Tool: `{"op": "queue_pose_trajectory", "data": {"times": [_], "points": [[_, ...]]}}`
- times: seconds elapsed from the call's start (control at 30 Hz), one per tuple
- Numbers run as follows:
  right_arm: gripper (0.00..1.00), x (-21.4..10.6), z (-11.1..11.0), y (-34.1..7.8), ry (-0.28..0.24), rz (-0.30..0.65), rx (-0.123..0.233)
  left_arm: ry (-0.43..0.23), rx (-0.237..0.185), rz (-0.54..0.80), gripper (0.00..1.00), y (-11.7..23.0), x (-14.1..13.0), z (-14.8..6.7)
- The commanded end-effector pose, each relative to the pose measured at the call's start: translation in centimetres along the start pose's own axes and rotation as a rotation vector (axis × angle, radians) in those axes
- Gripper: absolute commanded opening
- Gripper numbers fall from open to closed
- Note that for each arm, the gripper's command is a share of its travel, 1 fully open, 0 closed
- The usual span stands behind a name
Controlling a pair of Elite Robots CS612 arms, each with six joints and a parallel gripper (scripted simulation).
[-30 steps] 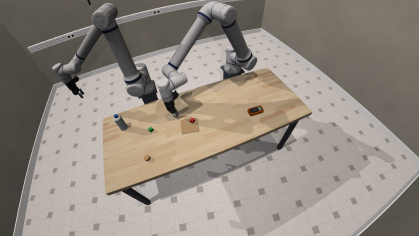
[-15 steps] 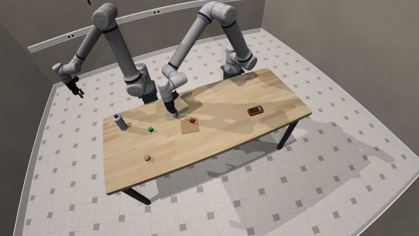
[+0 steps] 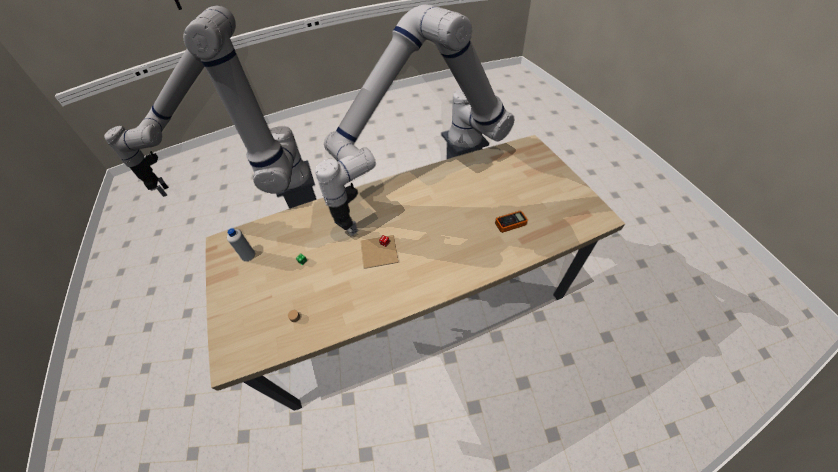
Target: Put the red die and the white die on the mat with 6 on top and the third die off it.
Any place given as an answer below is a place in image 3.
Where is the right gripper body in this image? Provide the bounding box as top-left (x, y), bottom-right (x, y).
top-left (123, 151), bottom-right (159, 190)

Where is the grey plastic bottle with blue cap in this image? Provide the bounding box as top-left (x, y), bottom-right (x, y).
top-left (227, 228), bottom-right (255, 261)

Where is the orange digital multimeter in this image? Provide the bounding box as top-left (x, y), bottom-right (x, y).
top-left (495, 211), bottom-right (528, 233)

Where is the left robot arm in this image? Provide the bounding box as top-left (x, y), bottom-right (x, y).
top-left (315, 5), bottom-right (515, 200)

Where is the brown square mat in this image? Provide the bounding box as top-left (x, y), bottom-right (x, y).
top-left (361, 235), bottom-right (399, 268)

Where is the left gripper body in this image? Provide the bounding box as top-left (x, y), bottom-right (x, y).
top-left (323, 183), bottom-right (358, 230)

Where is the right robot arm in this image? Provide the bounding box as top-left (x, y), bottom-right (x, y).
top-left (104, 6), bottom-right (310, 194)

